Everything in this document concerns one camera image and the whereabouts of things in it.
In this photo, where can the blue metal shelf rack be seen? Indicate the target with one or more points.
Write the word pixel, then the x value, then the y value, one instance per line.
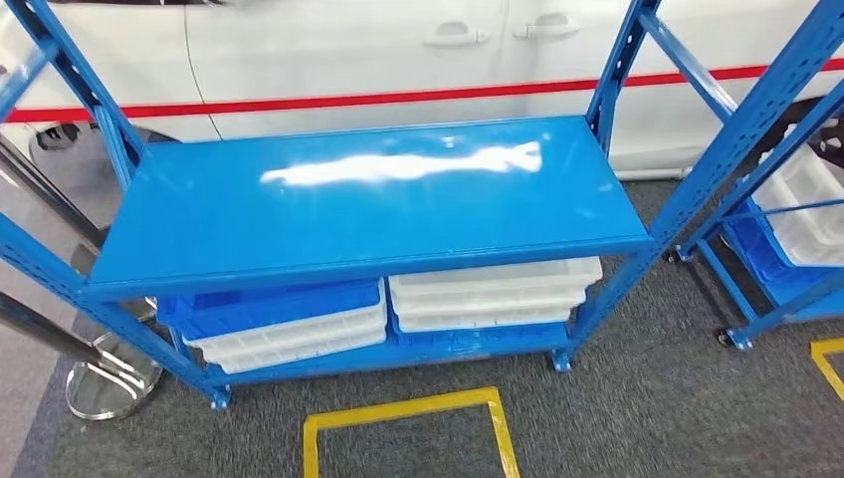
pixel 395 211
pixel 745 333

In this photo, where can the white car with red stripe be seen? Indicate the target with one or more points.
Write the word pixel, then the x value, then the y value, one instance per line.
pixel 330 53

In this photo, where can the chrome stanchion post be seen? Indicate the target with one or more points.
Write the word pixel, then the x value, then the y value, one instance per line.
pixel 39 186
pixel 112 389

